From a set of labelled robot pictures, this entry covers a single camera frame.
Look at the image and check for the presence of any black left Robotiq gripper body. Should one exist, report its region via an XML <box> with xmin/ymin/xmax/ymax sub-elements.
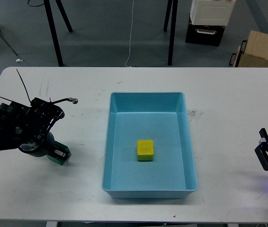
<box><xmin>18</xmin><ymin>132</ymin><xmax>54</xmax><ymax>157</ymax></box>

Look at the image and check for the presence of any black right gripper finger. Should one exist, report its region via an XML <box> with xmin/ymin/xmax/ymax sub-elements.
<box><xmin>255</xmin><ymin>128</ymin><xmax>268</xmax><ymax>171</ymax></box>

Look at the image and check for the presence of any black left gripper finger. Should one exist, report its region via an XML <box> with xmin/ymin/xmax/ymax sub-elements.
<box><xmin>51</xmin><ymin>147</ymin><xmax>71</xmax><ymax>162</ymax></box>

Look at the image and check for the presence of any green cube block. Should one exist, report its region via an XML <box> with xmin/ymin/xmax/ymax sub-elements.
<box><xmin>46</xmin><ymin>141</ymin><xmax>71</xmax><ymax>166</ymax></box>

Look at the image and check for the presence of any yellow cube block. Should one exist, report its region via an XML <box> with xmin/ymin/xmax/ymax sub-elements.
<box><xmin>137</xmin><ymin>140</ymin><xmax>154</xmax><ymax>161</ymax></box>

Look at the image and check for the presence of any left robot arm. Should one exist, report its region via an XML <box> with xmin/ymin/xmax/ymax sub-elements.
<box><xmin>0</xmin><ymin>97</ymin><xmax>78</xmax><ymax>166</ymax></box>

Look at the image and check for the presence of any cardboard box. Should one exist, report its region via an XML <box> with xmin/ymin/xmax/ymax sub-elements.
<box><xmin>238</xmin><ymin>30</ymin><xmax>268</xmax><ymax>68</ymax></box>

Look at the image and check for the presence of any black drawer box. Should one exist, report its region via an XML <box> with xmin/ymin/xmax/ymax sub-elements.
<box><xmin>185</xmin><ymin>19</ymin><xmax>225</xmax><ymax>46</ymax></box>

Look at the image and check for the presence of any blue plastic bin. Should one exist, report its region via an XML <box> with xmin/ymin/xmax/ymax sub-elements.
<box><xmin>102</xmin><ymin>92</ymin><xmax>198</xmax><ymax>199</ymax></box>

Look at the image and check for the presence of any black angled leg left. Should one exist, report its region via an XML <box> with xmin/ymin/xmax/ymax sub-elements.
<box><xmin>55</xmin><ymin>0</ymin><xmax>73</xmax><ymax>33</ymax></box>

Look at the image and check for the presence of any black angled leg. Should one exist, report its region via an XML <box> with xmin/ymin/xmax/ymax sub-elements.
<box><xmin>163</xmin><ymin>0</ymin><xmax>173</xmax><ymax>32</ymax></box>
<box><xmin>55</xmin><ymin>0</ymin><xmax>73</xmax><ymax>33</ymax></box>

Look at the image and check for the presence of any black table leg left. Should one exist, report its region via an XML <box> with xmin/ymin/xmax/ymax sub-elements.
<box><xmin>44</xmin><ymin>0</ymin><xmax>63</xmax><ymax>67</ymax></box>

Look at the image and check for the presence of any black table leg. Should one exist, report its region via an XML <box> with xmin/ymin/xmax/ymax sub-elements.
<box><xmin>44</xmin><ymin>0</ymin><xmax>63</xmax><ymax>67</ymax></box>
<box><xmin>168</xmin><ymin>0</ymin><xmax>178</xmax><ymax>66</ymax></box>

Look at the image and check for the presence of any white storage crate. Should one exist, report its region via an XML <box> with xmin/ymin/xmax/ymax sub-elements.
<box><xmin>190</xmin><ymin>0</ymin><xmax>236</xmax><ymax>26</ymax></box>

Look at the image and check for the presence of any black table leg right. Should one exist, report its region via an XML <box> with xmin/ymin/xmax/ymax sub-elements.
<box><xmin>168</xmin><ymin>0</ymin><xmax>178</xmax><ymax>66</ymax></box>

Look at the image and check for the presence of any black angled leg right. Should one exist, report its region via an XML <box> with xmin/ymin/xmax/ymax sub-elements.
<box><xmin>163</xmin><ymin>0</ymin><xmax>173</xmax><ymax>32</ymax></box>

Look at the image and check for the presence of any black metal handle frame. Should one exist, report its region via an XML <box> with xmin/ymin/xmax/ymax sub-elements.
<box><xmin>229</xmin><ymin>40</ymin><xmax>247</xmax><ymax>67</ymax></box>

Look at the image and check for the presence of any white hanging cable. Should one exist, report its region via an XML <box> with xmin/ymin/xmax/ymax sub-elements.
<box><xmin>124</xmin><ymin>0</ymin><xmax>134</xmax><ymax>68</ymax></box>

